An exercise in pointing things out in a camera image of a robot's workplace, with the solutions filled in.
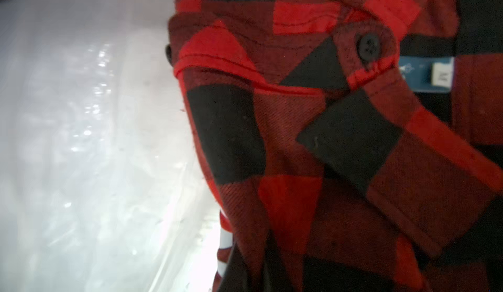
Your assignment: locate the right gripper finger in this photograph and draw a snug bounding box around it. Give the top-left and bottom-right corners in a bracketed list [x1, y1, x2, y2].
[217, 244, 248, 292]

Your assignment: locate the clear plastic vacuum bag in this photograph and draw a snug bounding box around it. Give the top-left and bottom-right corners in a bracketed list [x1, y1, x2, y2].
[1, 0, 220, 291]

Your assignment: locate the red black plaid shirt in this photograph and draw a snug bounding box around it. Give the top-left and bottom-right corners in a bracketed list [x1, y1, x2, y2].
[166, 0, 502, 291]

